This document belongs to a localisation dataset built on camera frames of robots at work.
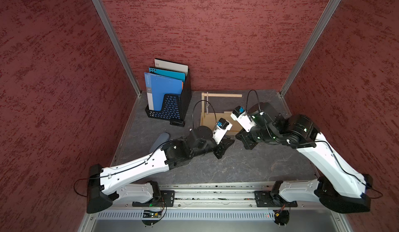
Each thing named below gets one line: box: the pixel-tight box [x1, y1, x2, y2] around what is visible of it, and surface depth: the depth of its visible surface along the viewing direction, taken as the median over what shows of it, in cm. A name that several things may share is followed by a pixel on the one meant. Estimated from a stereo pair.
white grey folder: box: [154, 58, 189, 76], surface depth 100 cm
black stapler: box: [169, 120, 185, 127], surface depth 103 cm
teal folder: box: [148, 67, 186, 83], surface depth 94 cm
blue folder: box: [143, 72, 183, 112], surface depth 91 cm
